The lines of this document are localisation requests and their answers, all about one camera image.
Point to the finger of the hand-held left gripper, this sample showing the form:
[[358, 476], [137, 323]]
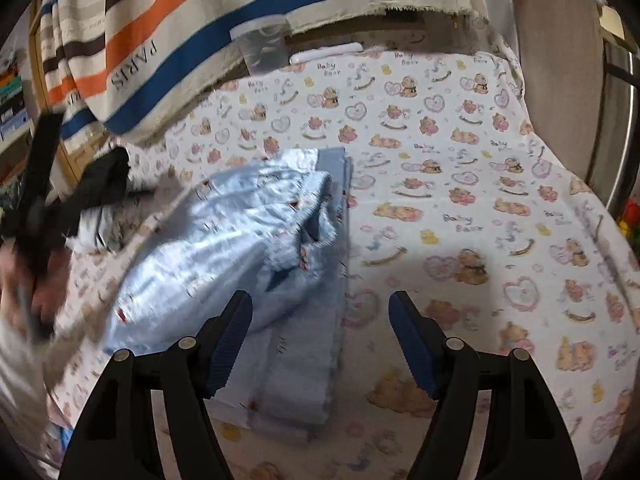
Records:
[[45, 160]]

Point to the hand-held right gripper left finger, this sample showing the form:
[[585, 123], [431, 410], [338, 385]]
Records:
[[227, 350]]

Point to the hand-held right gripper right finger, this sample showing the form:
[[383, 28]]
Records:
[[412, 345]]

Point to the light blue satin pants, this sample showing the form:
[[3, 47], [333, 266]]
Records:
[[200, 240]]

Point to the person's left forearm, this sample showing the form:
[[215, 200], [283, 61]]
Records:
[[17, 375]]

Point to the person's left hand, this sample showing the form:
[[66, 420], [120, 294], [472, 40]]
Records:
[[52, 285]]

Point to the wooden door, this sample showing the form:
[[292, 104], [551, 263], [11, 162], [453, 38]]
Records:
[[70, 155]]

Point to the white shelf unit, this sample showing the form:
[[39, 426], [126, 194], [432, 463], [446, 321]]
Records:
[[15, 160]]

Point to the black folded garment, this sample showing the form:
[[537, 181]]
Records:
[[102, 180]]

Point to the white printed garment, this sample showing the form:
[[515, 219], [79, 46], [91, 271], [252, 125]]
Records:
[[107, 227]]

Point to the striped curtain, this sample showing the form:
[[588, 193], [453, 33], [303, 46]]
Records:
[[200, 20]]

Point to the clear plastic container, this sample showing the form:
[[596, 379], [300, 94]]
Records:
[[262, 50]]

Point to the red yellow toy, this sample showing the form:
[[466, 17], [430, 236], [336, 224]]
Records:
[[631, 220]]

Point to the silver metal panel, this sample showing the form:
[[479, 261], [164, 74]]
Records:
[[615, 125]]

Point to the white remote control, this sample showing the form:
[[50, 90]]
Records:
[[325, 53]]

